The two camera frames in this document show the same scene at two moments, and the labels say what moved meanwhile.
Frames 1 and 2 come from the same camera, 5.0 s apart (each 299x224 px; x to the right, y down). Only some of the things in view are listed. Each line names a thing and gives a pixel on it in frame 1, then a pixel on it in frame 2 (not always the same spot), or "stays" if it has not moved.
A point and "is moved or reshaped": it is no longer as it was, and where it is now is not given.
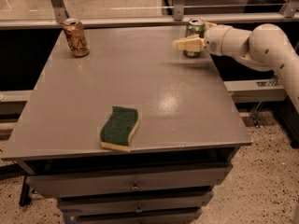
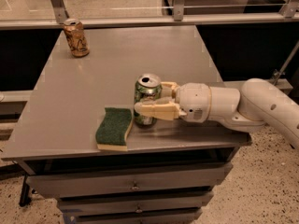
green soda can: x=194 y=28 → x=147 y=87
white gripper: x=215 y=40 → x=193 y=101
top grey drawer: x=48 y=186 stays
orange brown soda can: x=77 y=37 stays
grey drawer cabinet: x=133 y=133 stays
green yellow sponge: x=116 y=133 is moved or reshaped
